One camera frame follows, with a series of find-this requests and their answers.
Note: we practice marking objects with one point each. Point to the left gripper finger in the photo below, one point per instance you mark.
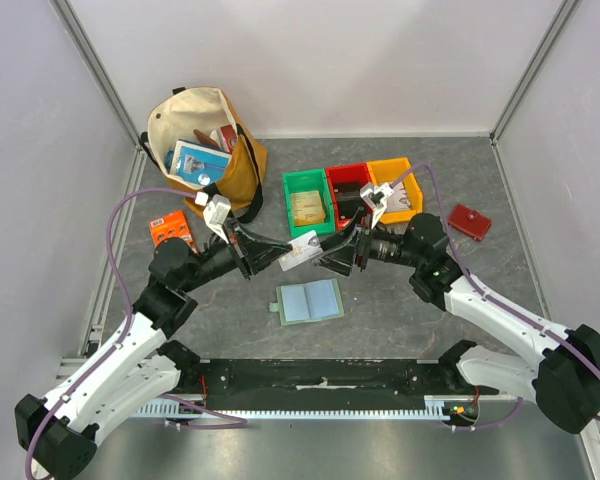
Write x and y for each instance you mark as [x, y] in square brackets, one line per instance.
[256, 243]
[259, 259]

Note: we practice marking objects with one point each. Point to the red plastic bin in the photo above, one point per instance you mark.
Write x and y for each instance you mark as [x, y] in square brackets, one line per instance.
[358, 172]

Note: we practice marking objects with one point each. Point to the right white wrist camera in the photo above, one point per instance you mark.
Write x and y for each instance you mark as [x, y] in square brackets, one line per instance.
[376, 198]

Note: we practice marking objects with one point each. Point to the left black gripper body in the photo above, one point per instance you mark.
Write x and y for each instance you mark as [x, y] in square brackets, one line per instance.
[230, 229]

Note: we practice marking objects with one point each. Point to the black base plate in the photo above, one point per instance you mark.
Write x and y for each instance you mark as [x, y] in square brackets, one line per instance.
[321, 385]

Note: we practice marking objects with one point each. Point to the grey cable duct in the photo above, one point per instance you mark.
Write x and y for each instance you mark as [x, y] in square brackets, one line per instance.
[433, 410]

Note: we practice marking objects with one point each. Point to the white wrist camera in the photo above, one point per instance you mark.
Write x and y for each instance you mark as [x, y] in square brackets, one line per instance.
[216, 209]
[376, 198]

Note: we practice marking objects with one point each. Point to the red white box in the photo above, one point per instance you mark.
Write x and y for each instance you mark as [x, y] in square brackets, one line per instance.
[225, 137]

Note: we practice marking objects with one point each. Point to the white photo id card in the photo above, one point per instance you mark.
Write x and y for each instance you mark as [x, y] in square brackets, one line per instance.
[304, 248]

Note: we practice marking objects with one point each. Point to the green plastic bin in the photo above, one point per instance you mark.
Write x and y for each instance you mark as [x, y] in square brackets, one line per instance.
[307, 180]

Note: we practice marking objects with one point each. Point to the orange screw box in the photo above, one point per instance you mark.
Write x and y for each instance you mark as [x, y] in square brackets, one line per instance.
[172, 225]

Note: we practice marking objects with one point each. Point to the yellow cards stack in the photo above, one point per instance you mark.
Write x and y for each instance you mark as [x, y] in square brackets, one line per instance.
[307, 208]

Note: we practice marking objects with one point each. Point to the red card holder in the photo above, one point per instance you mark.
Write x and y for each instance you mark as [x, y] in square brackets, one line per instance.
[470, 222]

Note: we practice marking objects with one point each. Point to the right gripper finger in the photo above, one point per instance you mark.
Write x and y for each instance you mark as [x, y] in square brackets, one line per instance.
[339, 261]
[337, 238]

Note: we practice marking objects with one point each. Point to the white cards stack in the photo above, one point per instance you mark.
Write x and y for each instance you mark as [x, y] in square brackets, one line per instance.
[395, 198]

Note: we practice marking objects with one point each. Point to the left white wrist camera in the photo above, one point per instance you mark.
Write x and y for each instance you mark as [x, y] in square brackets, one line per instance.
[216, 209]

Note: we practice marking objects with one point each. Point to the green card holder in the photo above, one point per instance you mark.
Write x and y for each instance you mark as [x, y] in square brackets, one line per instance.
[308, 303]

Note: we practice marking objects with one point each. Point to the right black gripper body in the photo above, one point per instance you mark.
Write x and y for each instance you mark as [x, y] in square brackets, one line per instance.
[358, 248]

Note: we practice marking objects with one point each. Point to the yellow plastic bin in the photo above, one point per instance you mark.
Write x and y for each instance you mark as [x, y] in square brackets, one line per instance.
[388, 170]

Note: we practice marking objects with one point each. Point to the mustard canvas tote bag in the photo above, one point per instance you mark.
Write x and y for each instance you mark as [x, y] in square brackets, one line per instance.
[205, 109]

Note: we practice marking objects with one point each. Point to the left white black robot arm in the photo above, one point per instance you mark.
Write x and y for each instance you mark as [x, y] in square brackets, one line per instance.
[61, 431]

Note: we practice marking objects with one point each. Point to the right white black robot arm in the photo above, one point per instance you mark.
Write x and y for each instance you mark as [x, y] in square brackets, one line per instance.
[550, 365]

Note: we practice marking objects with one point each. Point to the black cards stack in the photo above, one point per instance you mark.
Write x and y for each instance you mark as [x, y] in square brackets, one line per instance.
[347, 199]

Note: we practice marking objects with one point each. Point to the blue white book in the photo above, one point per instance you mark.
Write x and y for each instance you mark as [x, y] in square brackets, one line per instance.
[196, 164]

